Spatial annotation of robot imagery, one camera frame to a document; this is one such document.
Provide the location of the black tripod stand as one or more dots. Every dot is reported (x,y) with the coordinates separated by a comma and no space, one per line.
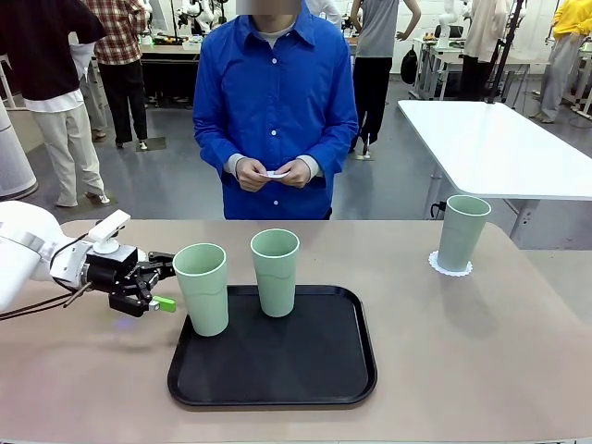
(504,51)

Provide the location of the person's right forearm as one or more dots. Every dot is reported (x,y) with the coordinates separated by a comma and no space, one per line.
(215,155)

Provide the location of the black backpack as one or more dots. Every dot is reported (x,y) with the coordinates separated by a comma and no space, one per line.
(409,67)

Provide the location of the person in plaid shirt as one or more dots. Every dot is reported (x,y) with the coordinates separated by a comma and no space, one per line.
(118,32)

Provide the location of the person in dark sweater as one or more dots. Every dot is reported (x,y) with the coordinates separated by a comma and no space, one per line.
(41,55)

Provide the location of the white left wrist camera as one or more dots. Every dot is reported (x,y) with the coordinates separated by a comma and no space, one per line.
(108,229)

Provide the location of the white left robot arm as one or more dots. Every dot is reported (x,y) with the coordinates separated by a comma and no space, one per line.
(23,250)

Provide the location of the person in beige coat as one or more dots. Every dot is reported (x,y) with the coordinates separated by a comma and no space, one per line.
(481,28)

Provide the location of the person in grey top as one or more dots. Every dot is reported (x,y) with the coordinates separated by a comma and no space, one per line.
(374,28)

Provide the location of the white cylindrical appliance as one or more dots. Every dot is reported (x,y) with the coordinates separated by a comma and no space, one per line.
(14,157)

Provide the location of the person's left hand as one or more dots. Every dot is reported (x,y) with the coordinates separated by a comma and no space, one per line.
(300,176)

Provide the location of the person in grey trousers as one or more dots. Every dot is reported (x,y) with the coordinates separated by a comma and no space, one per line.
(94,106)

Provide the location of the person's left forearm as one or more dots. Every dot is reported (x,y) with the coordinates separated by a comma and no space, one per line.
(333,155)

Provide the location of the white robot with black joints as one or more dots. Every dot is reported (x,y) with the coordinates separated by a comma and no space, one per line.
(196,11)

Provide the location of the person in blue shirt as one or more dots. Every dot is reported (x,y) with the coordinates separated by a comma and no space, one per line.
(277,92)

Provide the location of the person in yellow top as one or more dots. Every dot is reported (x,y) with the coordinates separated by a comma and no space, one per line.
(564,46)

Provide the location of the dark workbench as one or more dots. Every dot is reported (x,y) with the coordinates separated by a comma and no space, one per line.
(171,69)

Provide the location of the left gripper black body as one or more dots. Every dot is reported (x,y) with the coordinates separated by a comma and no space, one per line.
(111,273)

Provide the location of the person's right hand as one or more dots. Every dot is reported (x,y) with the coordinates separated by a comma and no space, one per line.
(250,176)

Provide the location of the white scalloped paper coaster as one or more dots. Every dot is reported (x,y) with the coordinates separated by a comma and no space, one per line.
(432,263)
(276,175)

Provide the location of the white table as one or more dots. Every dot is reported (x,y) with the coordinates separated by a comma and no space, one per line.
(499,148)

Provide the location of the pale green cup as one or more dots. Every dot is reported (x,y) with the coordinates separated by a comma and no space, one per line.
(462,236)
(276,282)
(203,300)

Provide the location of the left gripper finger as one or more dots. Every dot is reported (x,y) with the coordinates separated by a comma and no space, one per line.
(134,303)
(157,263)

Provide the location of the white desk with metal legs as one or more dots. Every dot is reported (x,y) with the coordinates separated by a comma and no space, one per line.
(435,55)

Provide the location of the black plastic tray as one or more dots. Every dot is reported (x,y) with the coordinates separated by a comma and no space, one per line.
(277,361)

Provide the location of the small white robot arm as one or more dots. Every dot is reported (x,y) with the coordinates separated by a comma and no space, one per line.
(444,25)

